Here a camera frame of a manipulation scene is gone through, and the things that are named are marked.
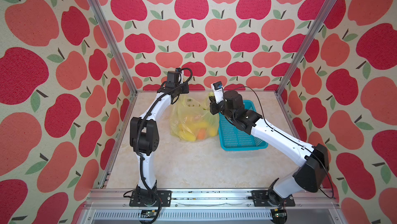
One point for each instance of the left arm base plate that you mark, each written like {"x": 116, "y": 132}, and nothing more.
{"x": 143, "y": 198}

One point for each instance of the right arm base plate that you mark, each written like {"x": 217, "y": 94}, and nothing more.
{"x": 263, "y": 198}

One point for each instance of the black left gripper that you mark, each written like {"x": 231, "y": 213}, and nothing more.
{"x": 185, "y": 86}

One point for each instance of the yellow translucent plastic bag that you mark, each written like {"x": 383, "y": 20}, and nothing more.
{"x": 192, "y": 115}

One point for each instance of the left rear aluminium corner post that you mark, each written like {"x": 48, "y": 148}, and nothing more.
{"x": 112, "y": 44}

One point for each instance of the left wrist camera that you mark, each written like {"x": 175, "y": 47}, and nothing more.
{"x": 175, "y": 76}

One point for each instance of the aluminium corner post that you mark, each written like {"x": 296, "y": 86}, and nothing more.
{"x": 318, "y": 23}
{"x": 112, "y": 44}

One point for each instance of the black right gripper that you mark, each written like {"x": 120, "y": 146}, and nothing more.
{"x": 213, "y": 104}

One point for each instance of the right rear aluminium corner post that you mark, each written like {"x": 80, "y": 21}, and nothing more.
{"x": 318, "y": 23}

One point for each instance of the orange fruit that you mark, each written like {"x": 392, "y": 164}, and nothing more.
{"x": 201, "y": 135}

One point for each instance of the small circuit board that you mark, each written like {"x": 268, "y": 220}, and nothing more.
{"x": 148, "y": 214}

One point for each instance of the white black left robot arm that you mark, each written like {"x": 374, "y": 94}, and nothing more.
{"x": 145, "y": 138}

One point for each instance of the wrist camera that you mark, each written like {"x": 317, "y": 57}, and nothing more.
{"x": 217, "y": 88}
{"x": 175, "y": 76}

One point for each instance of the teal plastic mesh basket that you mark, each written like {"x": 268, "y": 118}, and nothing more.
{"x": 232, "y": 139}

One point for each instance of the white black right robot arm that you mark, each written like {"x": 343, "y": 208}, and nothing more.
{"x": 312, "y": 160}

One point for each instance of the front aluminium frame rail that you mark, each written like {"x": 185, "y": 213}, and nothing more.
{"x": 209, "y": 206}

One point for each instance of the yellow banana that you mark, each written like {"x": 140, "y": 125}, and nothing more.
{"x": 186, "y": 136}

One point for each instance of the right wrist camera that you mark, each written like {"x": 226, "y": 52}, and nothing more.
{"x": 217, "y": 88}

